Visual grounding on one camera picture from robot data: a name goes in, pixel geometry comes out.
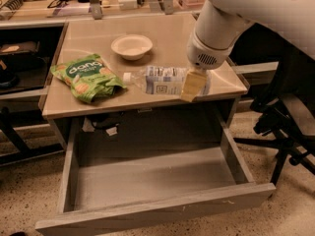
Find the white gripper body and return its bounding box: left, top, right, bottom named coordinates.
left=187, top=30, right=234, bottom=70

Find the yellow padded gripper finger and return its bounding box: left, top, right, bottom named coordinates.
left=180, top=68, right=207, bottom=102

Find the clear plastic water bottle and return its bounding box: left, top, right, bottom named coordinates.
left=122, top=65, right=212, bottom=96

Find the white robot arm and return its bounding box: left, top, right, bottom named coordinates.
left=180, top=0, right=315, bottom=102

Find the grey cabinet with tan top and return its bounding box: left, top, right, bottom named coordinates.
left=42, top=14, right=247, bottom=148

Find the open grey top drawer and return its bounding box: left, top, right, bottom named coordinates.
left=35, top=107, right=275, bottom=236

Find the white paper bowl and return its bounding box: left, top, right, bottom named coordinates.
left=111, top=34, right=153, bottom=61

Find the black office chair base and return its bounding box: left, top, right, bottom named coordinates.
left=234, top=93, right=315, bottom=185

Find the green snack chip bag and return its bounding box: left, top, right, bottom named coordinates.
left=50, top=54, right=126, bottom=103

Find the long background workbench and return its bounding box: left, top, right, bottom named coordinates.
left=0, top=0, right=202, bottom=29

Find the black coiled spring tool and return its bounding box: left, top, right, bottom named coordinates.
left=0, top=0, right=23, bottom=17

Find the black cable under cabinet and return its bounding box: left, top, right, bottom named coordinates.
left=89, top=112, right=122, bottom=131

